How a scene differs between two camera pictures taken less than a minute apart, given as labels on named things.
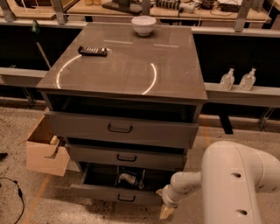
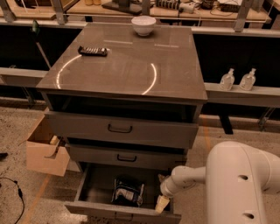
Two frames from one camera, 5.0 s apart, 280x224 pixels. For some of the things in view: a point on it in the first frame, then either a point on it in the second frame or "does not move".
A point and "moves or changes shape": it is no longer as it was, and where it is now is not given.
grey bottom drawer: [127, 184] moves or changes shape
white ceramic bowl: [143, 24] does not move
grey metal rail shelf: [260, 96] does not move
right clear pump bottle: [248, 80] does not move
